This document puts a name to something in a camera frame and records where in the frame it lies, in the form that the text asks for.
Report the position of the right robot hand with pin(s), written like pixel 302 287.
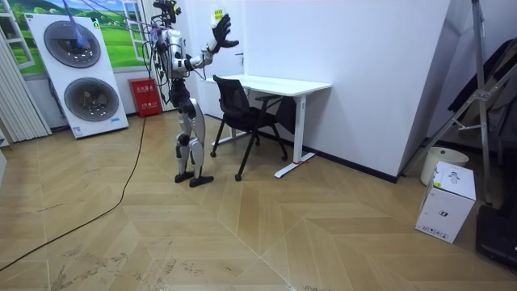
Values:
pixel 221 33

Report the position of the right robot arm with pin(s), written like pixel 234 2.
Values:
pixel 198 60

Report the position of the robot body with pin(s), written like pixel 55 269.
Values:
pixel 174 46

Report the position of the black office chair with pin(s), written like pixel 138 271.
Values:
pixel 238 109

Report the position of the white desk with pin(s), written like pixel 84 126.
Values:
pixel 282 85

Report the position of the robot legs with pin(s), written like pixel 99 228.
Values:
pixel 195 121

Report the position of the red fire extinguisher box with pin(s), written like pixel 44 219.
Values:
pixel 145 97

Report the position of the white washing machine tower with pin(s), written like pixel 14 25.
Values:
pixel 87 72

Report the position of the white slatted panel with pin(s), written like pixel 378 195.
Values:
pixel 20 101

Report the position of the white waste bin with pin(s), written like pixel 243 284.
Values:
pixel 434 159

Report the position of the grey metal stand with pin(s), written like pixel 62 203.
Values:
pixel 480 81

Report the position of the black folded board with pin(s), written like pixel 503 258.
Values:
pixel 498 68

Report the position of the white cardboard box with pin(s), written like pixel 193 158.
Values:
pixel 444 206

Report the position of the black case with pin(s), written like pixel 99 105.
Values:
pixel 498 234

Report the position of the landscape window wall poster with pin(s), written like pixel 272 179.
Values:
pixel 117 44

